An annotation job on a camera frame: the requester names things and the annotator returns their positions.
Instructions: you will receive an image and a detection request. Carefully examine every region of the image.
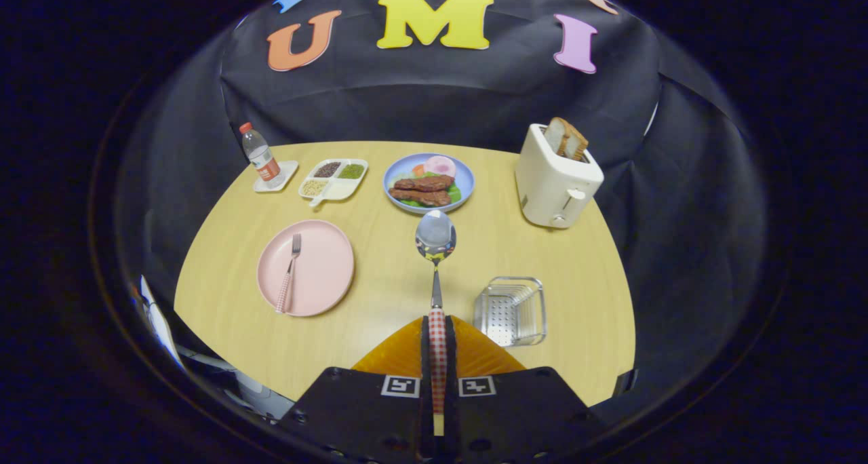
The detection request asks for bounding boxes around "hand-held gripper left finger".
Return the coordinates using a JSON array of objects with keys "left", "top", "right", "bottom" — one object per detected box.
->
[{"left": 275, "top": 315, "right": 438, "bottom": 464}]

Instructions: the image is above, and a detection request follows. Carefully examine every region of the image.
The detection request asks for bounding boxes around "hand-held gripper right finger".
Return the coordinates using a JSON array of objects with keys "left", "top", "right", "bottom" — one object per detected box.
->
[{"left": 444, "top": 315, "right": 608, "bottom": 464}]

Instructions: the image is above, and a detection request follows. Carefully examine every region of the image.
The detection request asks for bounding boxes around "fork with red checked handle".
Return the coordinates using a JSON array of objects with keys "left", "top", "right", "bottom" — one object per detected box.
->
[{"left": 275, "top": 233, "right": 302, "bottom": 314}]

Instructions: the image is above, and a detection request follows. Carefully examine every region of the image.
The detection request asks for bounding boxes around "spoon with red checked handle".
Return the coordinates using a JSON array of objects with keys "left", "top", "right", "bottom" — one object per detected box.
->
[{"left": 415, "top": 210, "right": 457, "bottom": 416}]

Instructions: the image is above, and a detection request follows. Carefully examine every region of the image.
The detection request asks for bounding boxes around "pink round plate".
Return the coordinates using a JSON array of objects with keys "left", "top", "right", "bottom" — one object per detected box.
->
[{"left": 256, "top": 220, "right": 355, "bottom": 317}]

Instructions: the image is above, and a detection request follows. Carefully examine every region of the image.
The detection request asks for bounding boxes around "brown meat strip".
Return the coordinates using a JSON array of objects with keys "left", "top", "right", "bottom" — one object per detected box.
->
[
  {"left": 389, "top": 187, "right": 452, "bottom": 207},
  {"left": 393, "top": 175, "right": 455, "bottom": 192}
]

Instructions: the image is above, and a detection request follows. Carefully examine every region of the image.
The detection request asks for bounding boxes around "white divided bean tray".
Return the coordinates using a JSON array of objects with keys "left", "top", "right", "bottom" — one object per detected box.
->
[{"left": 298, "top": 158, "right": 369, "bottom": 208}]

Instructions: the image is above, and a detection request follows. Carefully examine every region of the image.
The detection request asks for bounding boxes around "white toaster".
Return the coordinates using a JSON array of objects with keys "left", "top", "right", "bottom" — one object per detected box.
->
[{"left": 515, "top": 123, "right": 605, "bottom": 229}]

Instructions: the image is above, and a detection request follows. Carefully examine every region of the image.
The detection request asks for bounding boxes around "blue food plate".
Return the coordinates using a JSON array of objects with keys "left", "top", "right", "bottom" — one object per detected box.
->
[{"left": 382, "top": 153, "right": 475, "bottom": 214}]

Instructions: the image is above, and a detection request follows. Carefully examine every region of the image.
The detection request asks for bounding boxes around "white square coaster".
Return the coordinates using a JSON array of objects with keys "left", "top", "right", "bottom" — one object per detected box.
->
[{"left": 253, "top": 160, "right": 299, "bottom": 193}]

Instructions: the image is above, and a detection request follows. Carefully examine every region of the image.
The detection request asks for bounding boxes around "toast slice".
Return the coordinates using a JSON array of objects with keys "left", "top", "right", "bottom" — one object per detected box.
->
[
  {"left": 544, "top": 117, "right": 574, "bottom": 156},
  {"left": 563, "top": 128, "right": 589, "bottom": 162}
]

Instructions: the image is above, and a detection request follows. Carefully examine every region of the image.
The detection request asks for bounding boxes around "clear water bottle red label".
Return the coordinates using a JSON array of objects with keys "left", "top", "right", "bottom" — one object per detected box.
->
[{"left": 239, "top": 122, "right": 283, "bottom": 188}]

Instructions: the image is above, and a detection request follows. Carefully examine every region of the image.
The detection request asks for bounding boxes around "metal wire cutlery basket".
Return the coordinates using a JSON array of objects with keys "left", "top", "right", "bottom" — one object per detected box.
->
[{"left": 473, "top": 276, "right": 547, "bottom": 347}]

